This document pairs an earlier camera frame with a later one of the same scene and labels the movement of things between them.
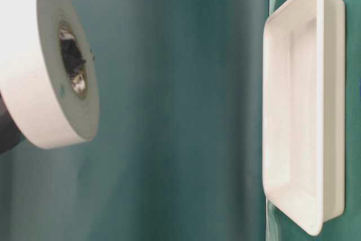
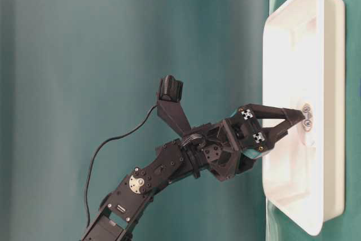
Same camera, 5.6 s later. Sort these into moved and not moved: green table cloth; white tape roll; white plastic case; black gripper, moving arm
Moved: black gripper, moving arm; white tape roll
Not moved: white plastic case; green table cloth
